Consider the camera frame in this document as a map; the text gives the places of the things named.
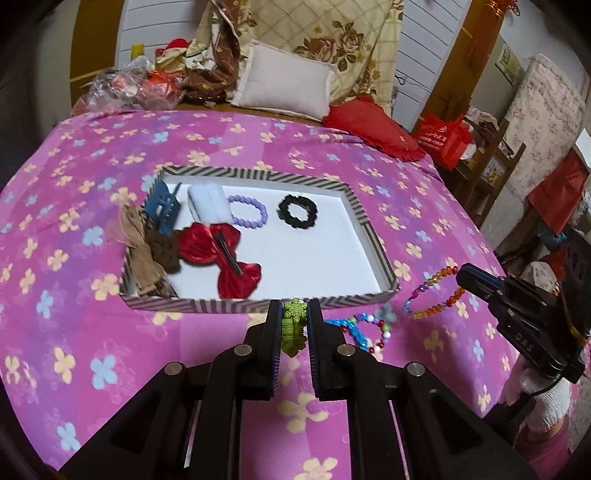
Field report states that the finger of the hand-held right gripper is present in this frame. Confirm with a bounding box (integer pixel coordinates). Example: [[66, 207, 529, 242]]
[[456, 263, 509, 305]]

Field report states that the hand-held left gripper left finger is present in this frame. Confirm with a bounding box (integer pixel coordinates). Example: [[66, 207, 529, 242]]
[[60, 299, 284, 480]]

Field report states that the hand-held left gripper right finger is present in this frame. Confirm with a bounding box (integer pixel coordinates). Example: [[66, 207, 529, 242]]
[[307, 299, 522, 480]]

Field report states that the green flower hair clip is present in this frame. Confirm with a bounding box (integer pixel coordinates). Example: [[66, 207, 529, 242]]
[[281, 298, 309, 358]]

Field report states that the blue bead bracelet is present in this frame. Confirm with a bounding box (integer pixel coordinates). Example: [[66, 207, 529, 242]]
[[323, 315, 370, 349]]

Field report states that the rainbow bead bracelet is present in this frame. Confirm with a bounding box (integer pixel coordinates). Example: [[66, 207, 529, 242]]
[[403, 265, 466, 320]]

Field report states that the multicolour bead bracelet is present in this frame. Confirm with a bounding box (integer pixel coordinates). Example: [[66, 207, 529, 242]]
[[353, 311, 394, 356]]

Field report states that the striped cardboard box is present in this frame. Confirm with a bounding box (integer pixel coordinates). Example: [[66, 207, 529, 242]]
[[119, 165, 400, 315]]

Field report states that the red satin bow clip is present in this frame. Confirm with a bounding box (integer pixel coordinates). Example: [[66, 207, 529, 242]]
[[178, 222, 262, 298]]

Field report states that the purple bead bracelet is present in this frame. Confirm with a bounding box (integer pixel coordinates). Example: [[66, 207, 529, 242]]
[[227, 194, 269, 229]]

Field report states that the black scrunchie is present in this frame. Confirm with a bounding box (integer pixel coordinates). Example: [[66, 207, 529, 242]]
[[277, 195, 318, 230]]

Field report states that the brown bow hair clip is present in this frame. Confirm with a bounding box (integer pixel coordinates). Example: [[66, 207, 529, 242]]
[[145, 228, 185, 275]]

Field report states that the white plush hair clip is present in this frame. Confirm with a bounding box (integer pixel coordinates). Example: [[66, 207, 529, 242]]
[[187, 184, 232, 227]]

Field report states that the beige bow hair clip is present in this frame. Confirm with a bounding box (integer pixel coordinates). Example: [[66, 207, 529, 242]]
[[111, 203, 178, 298]]

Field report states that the blue claw hair clip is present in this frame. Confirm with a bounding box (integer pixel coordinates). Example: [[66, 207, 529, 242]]
[[144, 179, 183, 234]]

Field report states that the person's right forearm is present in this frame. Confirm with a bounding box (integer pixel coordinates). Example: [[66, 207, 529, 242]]
[[512, 422, 575, 480]]

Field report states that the person's right hand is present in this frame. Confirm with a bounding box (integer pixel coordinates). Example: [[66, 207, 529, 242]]
[[519, 367, 574, 432]]

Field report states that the purple floral bedsheet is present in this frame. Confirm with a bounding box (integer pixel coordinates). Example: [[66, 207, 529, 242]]
[[0, 110, 578, 480]]

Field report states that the red paper bag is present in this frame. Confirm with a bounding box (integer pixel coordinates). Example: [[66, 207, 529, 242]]
[[526, 152, 589, 236]]

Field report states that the red shopping bag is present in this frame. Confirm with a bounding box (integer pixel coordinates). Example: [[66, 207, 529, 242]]
[[416, 113, 474, 171]]

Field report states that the floral mattress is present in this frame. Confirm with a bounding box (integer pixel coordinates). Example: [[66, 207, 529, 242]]
[[501, 54, 585, 199]]

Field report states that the red ruffled cushion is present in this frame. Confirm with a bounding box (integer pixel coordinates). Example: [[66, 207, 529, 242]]
[[322, 95, 428, 162]]

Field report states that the white pillow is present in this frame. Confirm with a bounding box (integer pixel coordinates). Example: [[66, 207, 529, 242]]
[[231, 41, 340, 121]]

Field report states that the brown patterned quilt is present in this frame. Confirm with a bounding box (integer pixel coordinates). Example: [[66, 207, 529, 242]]
[[182, 18, 241, 104]]

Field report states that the red hanging knot ornament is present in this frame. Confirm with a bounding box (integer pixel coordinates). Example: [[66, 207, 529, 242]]
[[485, 0, 522, 17]]

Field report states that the floral beige pillow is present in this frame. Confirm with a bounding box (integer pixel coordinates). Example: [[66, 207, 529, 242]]
[[194, 0, 404, 109]]

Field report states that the pile of clear plastic bags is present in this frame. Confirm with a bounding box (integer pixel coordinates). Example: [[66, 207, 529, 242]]
[[71, 58, 185, 114]]

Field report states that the red plush toy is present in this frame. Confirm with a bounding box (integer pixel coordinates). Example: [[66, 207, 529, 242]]
[[156, 39, 192, 66]]

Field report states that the framed wall picture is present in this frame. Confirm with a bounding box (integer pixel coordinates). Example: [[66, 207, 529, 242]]
[[496, 44, 526, 85]]

